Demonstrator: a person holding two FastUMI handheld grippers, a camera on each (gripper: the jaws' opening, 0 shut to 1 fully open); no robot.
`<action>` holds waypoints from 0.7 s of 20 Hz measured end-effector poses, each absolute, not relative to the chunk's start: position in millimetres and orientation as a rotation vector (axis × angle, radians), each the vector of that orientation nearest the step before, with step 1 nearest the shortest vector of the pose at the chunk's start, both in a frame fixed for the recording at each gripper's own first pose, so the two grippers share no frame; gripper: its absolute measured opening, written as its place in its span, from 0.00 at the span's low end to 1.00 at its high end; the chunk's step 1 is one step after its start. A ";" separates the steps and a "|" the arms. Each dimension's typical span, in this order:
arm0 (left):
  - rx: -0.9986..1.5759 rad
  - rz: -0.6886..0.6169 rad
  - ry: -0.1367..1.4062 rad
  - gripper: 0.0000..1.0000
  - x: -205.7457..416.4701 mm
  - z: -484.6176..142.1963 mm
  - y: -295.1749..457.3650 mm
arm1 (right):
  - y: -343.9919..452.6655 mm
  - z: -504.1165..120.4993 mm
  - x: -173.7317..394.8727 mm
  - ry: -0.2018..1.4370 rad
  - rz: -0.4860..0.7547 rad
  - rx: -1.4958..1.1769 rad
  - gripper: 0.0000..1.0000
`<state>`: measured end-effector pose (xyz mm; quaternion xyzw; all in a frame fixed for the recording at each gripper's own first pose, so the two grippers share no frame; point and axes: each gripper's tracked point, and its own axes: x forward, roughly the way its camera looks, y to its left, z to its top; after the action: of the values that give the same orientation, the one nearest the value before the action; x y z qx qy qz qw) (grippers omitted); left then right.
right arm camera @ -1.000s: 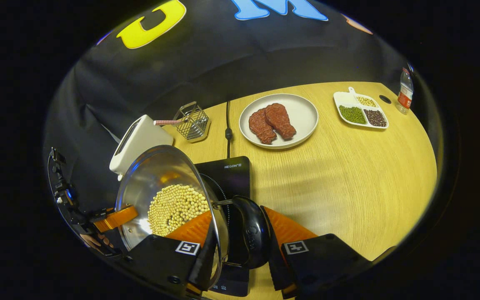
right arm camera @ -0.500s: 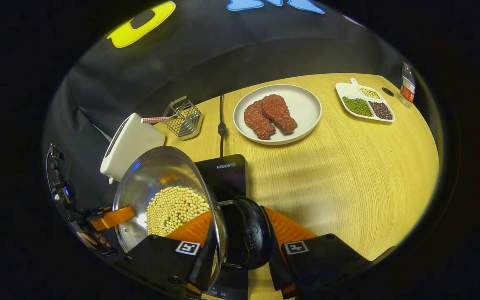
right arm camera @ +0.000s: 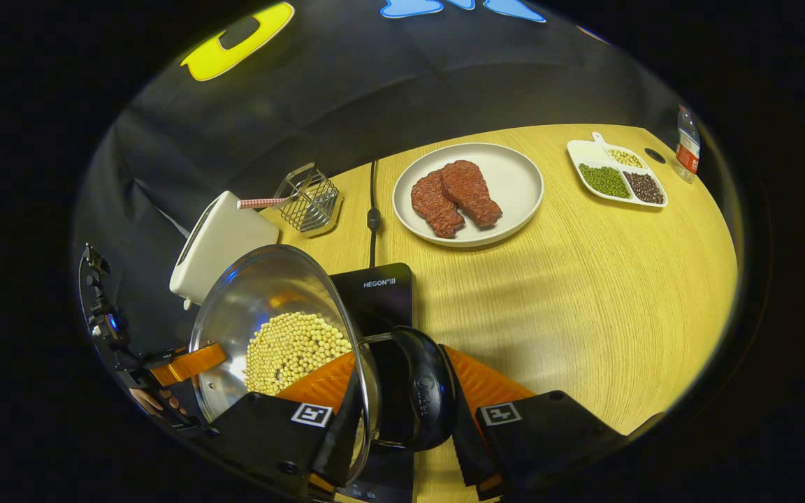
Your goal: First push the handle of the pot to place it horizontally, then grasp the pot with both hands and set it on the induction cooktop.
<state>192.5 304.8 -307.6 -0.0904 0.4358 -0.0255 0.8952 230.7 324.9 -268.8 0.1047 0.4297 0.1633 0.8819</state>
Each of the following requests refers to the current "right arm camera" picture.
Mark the pink striped straw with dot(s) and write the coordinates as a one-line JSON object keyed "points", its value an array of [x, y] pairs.
{"points": [[259, 203]]}

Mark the black induction cooktop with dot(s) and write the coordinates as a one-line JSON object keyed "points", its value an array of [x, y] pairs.
{"points": [[388, 300]]}

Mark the white divided dish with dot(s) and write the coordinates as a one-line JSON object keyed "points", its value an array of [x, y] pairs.
{"points": [[584, 150]]}

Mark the pile of soybeans in pot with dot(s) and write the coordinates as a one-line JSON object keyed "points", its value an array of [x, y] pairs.
{"points": [[291, 349]]}

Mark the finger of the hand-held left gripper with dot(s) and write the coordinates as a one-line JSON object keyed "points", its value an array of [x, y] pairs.
{"points": [[186, 365]]}

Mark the white round plate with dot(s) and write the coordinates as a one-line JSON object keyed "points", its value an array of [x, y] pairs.
{"points": [[514, 181]]}

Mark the pile of red beans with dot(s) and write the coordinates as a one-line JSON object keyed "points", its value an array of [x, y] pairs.
{"points": [[643, 187]]}

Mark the plastic water bottle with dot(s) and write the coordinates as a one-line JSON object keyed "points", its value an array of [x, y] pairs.
{"points": [[687, 150]]}

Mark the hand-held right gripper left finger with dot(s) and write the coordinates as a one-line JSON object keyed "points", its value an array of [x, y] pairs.
{"points": [[336, 447]]}

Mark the white toaster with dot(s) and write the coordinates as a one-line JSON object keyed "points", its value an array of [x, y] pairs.
{"points": [[224, 244]]}

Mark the black table grommet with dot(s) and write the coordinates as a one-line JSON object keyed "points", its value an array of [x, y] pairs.
{"points": [[655, 155]]}

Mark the pile of green mung beans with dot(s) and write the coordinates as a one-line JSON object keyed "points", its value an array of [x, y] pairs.
{"points": [[604, 180]]}

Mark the small pile of soybeans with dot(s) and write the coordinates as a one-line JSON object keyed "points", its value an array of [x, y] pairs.
{"points": [[626, 158]]}

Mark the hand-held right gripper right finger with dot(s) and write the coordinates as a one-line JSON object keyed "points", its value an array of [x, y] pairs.
{"points": [[464, 440]]}

